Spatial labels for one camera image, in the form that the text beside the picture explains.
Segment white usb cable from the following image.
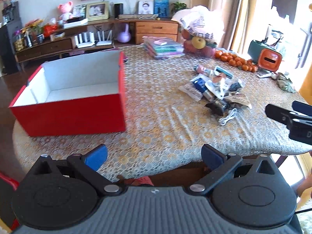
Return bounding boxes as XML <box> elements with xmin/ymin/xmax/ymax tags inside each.
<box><xmin>218</xmin><ymin>108</ymin><xmax>239</xmax><ymax>126</ymax></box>

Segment black snack packet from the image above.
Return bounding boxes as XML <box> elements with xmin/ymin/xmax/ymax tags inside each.
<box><xmin>205</xmin><ymin>99</ymin><xmax>230</xmax><ymax>116</ymax></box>

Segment white chicken snack packet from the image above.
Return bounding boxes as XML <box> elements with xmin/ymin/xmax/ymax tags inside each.
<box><xmin>205</xmin><ymin>78</ymin><xmax>233</xmax><ymax>100</ymax></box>

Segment blue cracker packet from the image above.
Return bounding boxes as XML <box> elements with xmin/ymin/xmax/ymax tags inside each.
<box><xmin>190</xmin><ymin>74</ymin><xmax>211</xmax><ymax>94</ymax></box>

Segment silver foil snack packet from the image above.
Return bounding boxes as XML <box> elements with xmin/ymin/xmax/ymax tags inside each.
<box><xmin>224</xmin><ymin>92</ymin><xmax>252</xmax><ymax>109</ymax></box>

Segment clear bag black items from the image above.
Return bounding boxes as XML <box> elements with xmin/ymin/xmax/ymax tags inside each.
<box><xmin>228</xmin><ymin>79</ymin><xmax>245</xmax><ymax>92</ymax></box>

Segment light green tea box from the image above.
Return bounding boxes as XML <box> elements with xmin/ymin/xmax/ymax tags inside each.
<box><xmin>214</xmin><ymin>66</ymin><xmax>233</xmax><ymax>79</ymax></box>

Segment crumpled green cloth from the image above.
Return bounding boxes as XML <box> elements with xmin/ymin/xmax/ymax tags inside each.
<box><xmin>271</xmin><ymin>72</ymin><xmax>296</xmax><ymax>93</ymax></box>

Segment green orange tissue box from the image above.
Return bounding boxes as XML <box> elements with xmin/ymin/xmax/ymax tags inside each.
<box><xmin>247</xmin><ymin>40</ymin><xmax>282</xmax><ymax>72</ymax></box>

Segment red cardboard box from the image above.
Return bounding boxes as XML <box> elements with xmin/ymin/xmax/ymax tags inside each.
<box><xmin>9</xmin><ymin>49</ymin><xmax>126</xmax><ymax>137</ymax></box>

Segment pile of mandarin oranges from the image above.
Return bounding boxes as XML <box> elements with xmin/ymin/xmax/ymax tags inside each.
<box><xmin>214</xmin><ymin>50</ymin><xmax>259</xmax><ymax>73</ymax></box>

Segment pink cartoon figurine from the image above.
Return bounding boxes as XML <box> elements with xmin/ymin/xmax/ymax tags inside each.
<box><xmin>194</xmin><ymin>65</ymin><xmax>213</xmax><ymax>77</ymax></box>

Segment white router tall antennas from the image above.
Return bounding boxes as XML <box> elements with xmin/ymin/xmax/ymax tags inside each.
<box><xmin>74</xmin><ymin>32</ymin><xmax>95</xmax><ymax>49</ymax></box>

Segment white router thin antennas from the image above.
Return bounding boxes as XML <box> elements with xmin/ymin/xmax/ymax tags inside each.
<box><xmin>96</xmin><ymin>30</ymin><xmax>113</xmax><ymax>47</ymax></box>

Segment stack of plastic bead cases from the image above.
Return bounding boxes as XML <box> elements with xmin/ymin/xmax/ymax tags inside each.
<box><xmin>142</xmin><ymin>36</ymin><xmax>184</xmax><ymax>60</ymax></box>

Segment white plastic bag of fruit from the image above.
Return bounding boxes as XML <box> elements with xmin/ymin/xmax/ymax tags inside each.
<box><xmin>171</xmin><ymin>5</ymin><xmax>225</xmax><ymax>58</ymax></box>

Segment wooden tv cabinet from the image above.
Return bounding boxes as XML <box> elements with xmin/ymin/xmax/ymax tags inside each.
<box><xmin>15</xmin><ymin>19</ymin><xmax>179</xmax><ymax>64</ymax></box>

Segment flower pot arrangement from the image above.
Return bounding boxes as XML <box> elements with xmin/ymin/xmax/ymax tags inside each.
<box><xmin>21</xmin><ymin>19</ymin><xmax>44</xmax><ymax>44</ymax></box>

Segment pink teddy bear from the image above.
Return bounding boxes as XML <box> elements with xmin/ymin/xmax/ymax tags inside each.
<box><xmin>58</xmin><ymin>1</ymin><xmax>73</xmax><ymax>21</ymax></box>

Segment black speaker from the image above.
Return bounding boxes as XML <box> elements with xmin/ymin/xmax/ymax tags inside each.
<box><xmin>114</xmin><ymin>3</ymin><xmax>123</xmax><ymax>19</ymax></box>

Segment black cabinet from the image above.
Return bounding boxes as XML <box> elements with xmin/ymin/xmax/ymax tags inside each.
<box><xmin>1</xmin><ymin>1</ymin><xmax>22</xmax><ymax>74</ymax></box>

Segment child portrait photo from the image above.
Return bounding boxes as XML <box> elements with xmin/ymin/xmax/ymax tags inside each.
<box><xmin>138</xmin><ymin>1</ymin><xmax>153</xmax><ymax>15</ymax></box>

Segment blue picture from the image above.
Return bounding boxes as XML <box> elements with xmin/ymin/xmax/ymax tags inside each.
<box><xmin>153</xmin><ymin>0</ymin><xmax>170</xmax><ymax>18</ymax></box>

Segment framed photo cream frame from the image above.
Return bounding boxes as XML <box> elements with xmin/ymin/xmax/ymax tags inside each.
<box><xmin>86</xmin><ymin>1</ymin><xmax>109</xmax><ymax>21</ymax></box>

